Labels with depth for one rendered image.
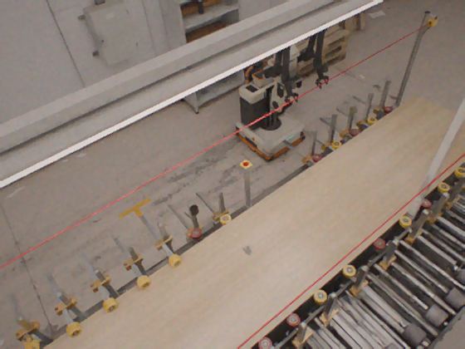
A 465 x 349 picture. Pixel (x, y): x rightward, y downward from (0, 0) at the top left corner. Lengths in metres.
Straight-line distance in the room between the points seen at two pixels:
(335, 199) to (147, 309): 1.60
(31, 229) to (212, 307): 2.69
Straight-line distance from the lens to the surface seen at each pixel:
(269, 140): 4.25
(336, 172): 3.10
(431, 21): 3.74
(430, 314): 2.68
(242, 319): 2.39
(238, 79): 5.57
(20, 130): 1.33
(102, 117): 1.38
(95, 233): 4.16
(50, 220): 4.52
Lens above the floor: 3.14
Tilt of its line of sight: 49 degrees down
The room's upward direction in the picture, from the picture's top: 6 degrees counter-clockwise
